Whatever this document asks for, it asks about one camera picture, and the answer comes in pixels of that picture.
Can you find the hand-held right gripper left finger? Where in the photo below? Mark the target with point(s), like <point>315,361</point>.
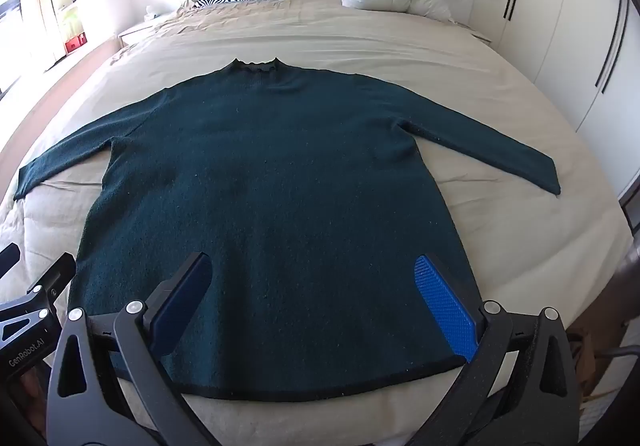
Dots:
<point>185,298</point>

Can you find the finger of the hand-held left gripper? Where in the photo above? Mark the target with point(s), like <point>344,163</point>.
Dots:
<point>9,257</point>
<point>59,276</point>

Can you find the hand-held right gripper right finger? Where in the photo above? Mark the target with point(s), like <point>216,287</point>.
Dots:
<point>445,311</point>

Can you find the dark green knit sweater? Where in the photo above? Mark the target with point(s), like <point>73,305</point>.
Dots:
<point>280,201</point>

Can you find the dark framed window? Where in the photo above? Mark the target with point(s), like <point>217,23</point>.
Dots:
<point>7,36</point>

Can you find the red box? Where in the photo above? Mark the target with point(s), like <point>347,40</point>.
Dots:
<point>75,45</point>

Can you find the green box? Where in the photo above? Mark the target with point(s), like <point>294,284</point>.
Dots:
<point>71,22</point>

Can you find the beige curtain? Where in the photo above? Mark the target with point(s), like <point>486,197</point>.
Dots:
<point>37,11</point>

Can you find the white nightstand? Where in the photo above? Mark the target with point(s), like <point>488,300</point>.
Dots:
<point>142,30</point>

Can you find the bed with beige sheet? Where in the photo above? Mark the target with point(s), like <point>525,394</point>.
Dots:
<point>350,36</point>

